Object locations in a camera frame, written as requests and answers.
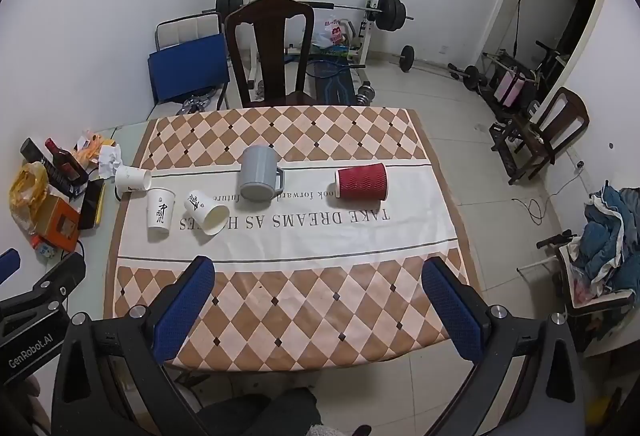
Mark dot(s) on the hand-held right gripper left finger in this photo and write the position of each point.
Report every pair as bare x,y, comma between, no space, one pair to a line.
186,303

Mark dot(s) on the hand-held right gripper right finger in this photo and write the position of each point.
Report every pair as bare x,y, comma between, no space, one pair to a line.
450,311

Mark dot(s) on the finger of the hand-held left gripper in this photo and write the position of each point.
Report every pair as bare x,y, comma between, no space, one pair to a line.
59,278
7,263

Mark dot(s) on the white paper cup black print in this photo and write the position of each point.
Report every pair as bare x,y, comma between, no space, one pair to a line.
161,211
205,213

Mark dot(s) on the plain white paper cup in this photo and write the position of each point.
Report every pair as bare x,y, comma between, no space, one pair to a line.
131,178

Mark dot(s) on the red ribbed paper cup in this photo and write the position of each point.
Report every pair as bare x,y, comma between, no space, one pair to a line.
365,182

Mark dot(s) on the small red white packet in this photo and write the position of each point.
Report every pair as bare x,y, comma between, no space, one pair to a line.
42,248

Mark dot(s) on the orange cardboard box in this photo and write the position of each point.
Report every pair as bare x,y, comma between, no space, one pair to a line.
57,222

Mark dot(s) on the yellow plastic bag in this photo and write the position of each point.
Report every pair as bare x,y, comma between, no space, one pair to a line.
27,193

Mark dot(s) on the black phone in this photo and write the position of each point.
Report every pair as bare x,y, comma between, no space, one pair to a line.
91,206

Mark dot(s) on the long black box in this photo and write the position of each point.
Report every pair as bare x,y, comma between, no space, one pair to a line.
47,166

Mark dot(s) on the checkered printed tablecloth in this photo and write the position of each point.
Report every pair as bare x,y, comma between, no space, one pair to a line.
300,276

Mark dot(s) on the dark bottle red cap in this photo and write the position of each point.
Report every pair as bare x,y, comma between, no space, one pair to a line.
65,161

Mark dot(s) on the crumpled white paper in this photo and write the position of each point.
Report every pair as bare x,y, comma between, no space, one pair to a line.
110,162

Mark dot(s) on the orange snack wrappers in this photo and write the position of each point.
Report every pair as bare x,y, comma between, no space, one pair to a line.
90,148

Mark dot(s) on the cluttered seat under clothes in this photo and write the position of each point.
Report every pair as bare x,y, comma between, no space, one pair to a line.
592,306

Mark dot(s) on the grey plastic mug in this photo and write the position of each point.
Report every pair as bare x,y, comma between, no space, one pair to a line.
257,173

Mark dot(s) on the pile of blue clothes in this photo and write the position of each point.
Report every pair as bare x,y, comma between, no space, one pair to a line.
612,236

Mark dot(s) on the yellow round object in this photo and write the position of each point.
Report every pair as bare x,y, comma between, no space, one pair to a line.
607,413

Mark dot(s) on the chrome dumbbell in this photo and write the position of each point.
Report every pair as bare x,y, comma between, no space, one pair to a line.
365,95
197,103

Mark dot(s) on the dark wooden chair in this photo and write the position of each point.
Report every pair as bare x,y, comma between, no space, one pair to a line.
270,51
562,116

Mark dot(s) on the pink padded exercise machine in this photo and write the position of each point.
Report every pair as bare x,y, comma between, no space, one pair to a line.
510,88

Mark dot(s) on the blue folding chair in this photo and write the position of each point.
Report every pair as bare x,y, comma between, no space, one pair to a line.
187,68

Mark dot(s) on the blue black bench pad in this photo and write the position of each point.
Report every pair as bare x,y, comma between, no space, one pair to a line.
332,83

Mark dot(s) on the short barbell on floor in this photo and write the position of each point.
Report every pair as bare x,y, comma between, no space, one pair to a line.
407,58

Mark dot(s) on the white weight bench rack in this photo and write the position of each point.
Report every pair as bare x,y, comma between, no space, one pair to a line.
369,31

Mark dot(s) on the pink white plastic bag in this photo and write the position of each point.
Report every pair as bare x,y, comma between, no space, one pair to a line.
336,32

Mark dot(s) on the long barbell black plates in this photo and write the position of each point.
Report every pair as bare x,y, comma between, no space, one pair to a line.
392,13

